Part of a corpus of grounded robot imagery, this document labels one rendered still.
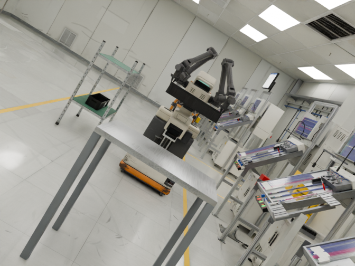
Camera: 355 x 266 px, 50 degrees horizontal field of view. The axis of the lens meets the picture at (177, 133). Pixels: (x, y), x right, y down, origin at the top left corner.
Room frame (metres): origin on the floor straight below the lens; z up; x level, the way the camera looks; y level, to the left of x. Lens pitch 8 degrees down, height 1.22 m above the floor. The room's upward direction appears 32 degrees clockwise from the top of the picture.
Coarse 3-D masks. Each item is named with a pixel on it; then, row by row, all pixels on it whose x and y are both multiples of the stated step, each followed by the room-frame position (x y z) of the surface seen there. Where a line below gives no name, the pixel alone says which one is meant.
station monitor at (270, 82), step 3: (270, 75) 8.34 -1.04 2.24; (273, 75) 8.10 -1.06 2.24; (276, 75) 7.87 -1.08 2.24; (270, 78) 8.18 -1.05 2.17; (273, 78) 7.96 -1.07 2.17; (276, 78) 7.88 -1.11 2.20; (267, 81) 8.28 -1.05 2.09; (270, 81) 8.00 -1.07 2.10; (273, 81) 7.87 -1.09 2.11; (264, 84) 8.38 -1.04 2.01; (267, 84) 8.10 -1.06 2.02; (270, 84) 7.87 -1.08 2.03; (273, 84) 8.16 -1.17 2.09; (264, 87) 8.23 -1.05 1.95; (267, 87) 7.95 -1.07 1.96; (270, 87) 7.88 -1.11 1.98; (270, 90) 8.16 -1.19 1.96
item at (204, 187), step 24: (96, 144) 1.84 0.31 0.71; (120, 144) 1.80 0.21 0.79; (144, 144) 2.04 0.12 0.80; (72, 168) 1.80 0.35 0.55; (168, 168) 1.85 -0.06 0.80; (192, 168) 2.18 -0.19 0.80; (192, 192) 1.80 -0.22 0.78; (216, 192) 1.98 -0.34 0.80; (48, 216) 1.80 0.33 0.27; (192, 216) 2.21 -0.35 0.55; (192, 240) 1.80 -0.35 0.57; (168, 264) 1.80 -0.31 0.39
